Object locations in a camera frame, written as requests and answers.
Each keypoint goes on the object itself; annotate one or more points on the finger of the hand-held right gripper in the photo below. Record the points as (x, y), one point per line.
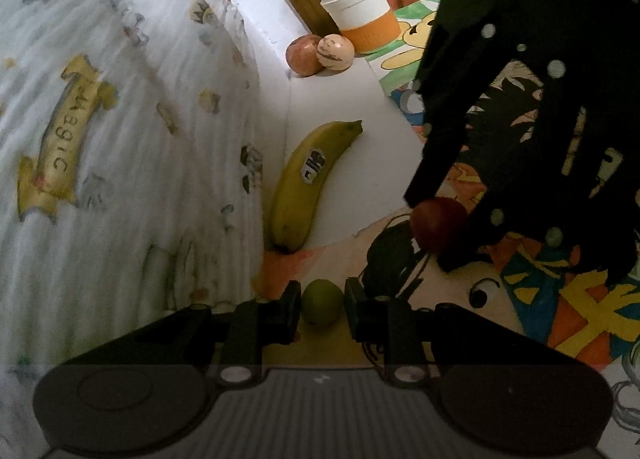
(450, 89)
(510, 224)

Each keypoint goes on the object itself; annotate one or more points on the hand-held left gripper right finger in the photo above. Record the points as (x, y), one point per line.
(354, 306)

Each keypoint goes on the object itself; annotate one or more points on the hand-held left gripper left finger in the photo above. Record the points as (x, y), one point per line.
(291, 314)

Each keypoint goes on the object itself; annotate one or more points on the small green round fruit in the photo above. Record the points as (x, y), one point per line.
(322, 301)

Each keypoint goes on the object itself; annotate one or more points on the small red round fruit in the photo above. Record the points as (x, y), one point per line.
(437, 224)

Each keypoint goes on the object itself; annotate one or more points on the yellow bear drawing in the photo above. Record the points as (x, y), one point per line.
(400, 46)

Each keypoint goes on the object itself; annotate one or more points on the colourful comic drawing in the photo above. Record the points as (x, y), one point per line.
(525, 319)

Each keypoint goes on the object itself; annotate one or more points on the striped cream round fruit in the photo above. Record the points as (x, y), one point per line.
(336, 53)

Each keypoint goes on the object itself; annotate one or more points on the white and orange cup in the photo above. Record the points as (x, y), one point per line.
(360, 9)

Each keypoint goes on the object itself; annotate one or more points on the yellow banana with sticker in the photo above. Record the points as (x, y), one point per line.
(305, 184)

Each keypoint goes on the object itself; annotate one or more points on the black and white line drawing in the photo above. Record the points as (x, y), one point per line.
(625, 389)

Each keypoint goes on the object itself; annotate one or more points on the printed blanket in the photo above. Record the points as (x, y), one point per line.
(125, 139)

